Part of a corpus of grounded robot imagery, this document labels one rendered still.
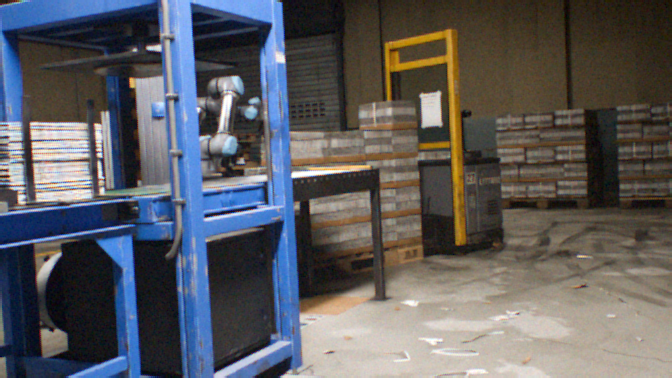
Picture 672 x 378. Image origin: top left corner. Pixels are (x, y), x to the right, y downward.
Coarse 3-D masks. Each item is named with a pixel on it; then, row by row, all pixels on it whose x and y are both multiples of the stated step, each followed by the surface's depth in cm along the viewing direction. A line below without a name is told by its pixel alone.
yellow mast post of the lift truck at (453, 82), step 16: (448, 32) 565; (448, 48) 566; (448, 64) 567; (448, 80) 569; (448, 96) 571; (448, 112) 573; (448, 128) 574; (464, 192) 576; (464, 208) 575; (464, 224) 576; (464, 240) 576
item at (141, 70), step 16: (48, 64) 272; (64, 64) 268; (80, 64) 266; (96, 64) 268; (112, 64) 268; (128, 64) 267; (144, 64) 268; (160, 64) 271; (208, 64) 285; (224, 64) 289
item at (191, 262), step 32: (160, 0) 236; (160, 32) 237; (192, 64) 240; (192, 96) 239; (192, 128) 239; (192, 160) 238; (192, 192) 238; (192, 224) 238; (192, 256) 238; (192, 288) 239; (192, 320) 240; (192, 352) 241
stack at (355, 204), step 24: (264, 168) 480; (384, 168) 541; (360, 192) 523; (384, 192) 541; (312, 216) 493; (336, 216) 508; (312, 240) 493; (336, 240) 509; (360, 240) 524; (384, 240) 541; (336, 264) 508; (384, 264) 541
